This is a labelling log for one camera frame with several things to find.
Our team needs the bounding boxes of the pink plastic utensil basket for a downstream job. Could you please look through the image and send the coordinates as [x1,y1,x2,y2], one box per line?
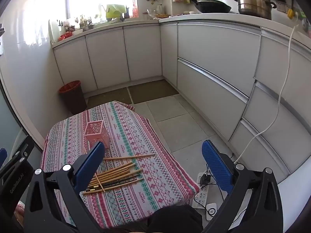
[84,120,110,149]

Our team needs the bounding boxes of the black cables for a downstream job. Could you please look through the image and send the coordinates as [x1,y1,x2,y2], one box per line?
[205,163,229,211]

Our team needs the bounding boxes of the person's dark clothed leg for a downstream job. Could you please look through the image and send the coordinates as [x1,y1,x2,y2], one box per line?
[148,205,203,233]

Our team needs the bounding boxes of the stainless steel steamer pot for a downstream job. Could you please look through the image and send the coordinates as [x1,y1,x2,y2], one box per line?
[234,0,277,20]

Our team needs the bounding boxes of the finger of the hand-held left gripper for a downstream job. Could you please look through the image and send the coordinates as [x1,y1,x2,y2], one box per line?
[0,136,35,175]
[0,148,8,168]

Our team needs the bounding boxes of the white power cable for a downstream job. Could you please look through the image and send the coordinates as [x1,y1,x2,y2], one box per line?
[233,24,300,163]

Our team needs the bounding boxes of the white kitchen drawer cabinet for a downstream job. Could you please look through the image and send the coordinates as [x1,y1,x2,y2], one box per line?
[159,21,311,182]

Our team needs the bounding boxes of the red-rimmed brown trash bin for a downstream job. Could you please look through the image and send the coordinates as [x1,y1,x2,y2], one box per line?
[58,80,87,115]

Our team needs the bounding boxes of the brown floor mat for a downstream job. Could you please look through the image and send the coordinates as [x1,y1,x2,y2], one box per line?
[128,80,179,104]
[86,87,133,110]

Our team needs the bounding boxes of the pile of chopsticks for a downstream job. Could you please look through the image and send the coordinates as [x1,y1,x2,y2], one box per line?
[82,153,156,195]

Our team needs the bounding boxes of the white kitchen door cabinet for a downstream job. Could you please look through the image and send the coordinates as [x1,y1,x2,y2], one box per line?
[52,22,163,94]

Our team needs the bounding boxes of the patterned striped tablecloth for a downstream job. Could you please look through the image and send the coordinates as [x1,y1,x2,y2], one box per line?
[41,101,200,229]

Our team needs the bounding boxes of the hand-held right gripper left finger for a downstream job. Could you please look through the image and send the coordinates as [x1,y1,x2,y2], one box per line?
[23,141,105,233]

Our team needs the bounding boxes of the metal door handle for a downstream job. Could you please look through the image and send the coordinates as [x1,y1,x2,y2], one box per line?
[0,24,5,55]

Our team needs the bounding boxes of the black wok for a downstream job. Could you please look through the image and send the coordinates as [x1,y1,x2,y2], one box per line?
[174,0,232,14]

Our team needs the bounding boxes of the white cutting board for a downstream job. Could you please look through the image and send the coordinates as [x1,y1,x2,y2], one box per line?
[49,19,60,45]

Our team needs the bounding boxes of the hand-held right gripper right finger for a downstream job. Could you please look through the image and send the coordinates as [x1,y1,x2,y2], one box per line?
[202,139,283,233]

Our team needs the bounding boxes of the red bowl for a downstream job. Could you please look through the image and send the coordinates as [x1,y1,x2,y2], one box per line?
[59,31,74,42]

